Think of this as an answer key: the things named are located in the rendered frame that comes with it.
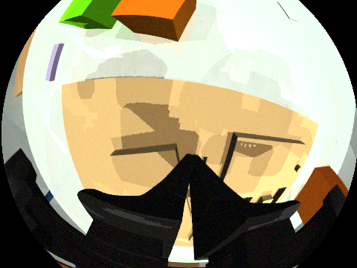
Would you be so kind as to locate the pale yellow square board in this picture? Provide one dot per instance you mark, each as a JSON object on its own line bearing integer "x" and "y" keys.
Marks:
{"x": 126, "y": 134}

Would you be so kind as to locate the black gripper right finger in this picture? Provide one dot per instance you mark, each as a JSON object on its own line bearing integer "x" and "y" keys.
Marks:
{"x": 220, "y": 215}

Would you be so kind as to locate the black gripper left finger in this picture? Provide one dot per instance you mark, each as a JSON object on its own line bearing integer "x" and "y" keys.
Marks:
{"x": 157, "y": 214}

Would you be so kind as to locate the green cube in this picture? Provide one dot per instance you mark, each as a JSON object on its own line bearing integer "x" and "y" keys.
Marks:
{"x": 90, "y": 14}

